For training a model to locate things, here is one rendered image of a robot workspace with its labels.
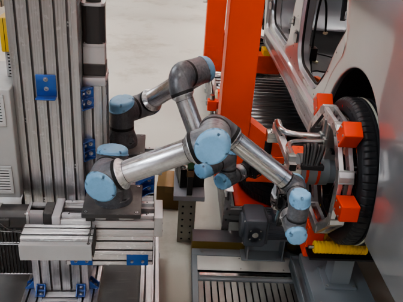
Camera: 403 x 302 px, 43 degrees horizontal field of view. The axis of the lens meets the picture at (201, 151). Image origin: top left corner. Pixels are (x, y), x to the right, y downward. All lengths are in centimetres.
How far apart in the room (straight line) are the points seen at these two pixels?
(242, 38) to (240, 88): 25
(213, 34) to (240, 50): 197
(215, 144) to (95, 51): 65
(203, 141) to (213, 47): 290
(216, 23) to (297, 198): 286
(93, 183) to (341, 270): 137
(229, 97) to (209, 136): 97
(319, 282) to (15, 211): 149
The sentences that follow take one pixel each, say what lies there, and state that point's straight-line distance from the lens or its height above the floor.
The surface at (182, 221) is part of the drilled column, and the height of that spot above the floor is 15.
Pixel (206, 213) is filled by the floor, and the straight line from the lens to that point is 344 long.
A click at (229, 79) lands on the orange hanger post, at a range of 255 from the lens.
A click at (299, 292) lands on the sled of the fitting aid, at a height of 14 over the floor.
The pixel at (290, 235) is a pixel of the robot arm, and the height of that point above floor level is 86.
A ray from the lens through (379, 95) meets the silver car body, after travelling 200.
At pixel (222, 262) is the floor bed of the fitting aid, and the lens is 292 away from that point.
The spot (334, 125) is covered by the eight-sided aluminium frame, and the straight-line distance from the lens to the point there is 214.
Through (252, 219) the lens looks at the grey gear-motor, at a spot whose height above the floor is 41.
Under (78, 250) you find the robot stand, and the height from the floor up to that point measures 71.
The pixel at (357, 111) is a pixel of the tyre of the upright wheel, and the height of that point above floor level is 117.
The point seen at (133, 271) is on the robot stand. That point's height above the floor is 21.
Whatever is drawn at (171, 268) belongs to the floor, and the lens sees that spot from 298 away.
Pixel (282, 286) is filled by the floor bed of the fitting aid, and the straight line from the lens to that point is 287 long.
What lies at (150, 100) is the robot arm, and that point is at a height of 104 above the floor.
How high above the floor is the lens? 191
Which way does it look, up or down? 27 degrees down
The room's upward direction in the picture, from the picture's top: 4 degrees clockwise
